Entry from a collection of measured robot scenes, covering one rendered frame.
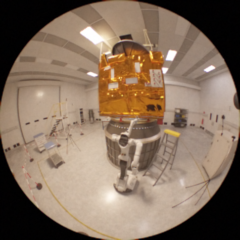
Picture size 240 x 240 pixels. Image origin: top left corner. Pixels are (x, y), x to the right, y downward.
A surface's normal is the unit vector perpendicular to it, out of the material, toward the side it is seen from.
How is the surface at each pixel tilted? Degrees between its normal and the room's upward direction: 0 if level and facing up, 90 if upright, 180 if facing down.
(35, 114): 90
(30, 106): 90
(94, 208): 0
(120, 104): 90
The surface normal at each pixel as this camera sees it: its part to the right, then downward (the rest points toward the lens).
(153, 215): -0.03, -0.97
